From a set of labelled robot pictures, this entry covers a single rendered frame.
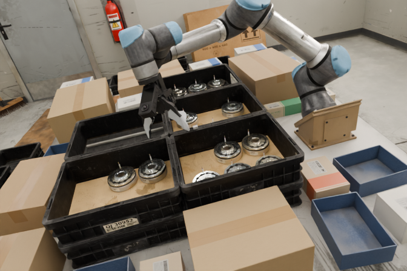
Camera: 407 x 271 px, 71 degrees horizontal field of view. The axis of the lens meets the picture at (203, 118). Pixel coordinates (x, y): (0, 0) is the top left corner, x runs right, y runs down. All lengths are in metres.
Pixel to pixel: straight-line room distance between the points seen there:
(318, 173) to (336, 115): 0.30
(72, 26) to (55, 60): 0.53
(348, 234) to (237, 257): 0.40
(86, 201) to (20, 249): 0.23
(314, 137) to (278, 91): 0.39
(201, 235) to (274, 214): 0.21
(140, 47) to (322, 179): 0.74
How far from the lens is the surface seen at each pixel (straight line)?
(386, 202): 1.05
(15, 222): 1.25
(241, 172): 0.88
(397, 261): 1.04
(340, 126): 1.35
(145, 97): 0.88
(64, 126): 1.66
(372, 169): 1.28
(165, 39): 0.91
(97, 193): 1.13
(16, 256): 1.04
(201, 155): 1.13
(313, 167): 1.14
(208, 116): 1.37
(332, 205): 1.08
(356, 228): 1.07
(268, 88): 1.55
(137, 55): 0.87
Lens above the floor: 1.53
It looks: 31 degrees down
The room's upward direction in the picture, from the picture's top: 10 degrees counter-clockwise
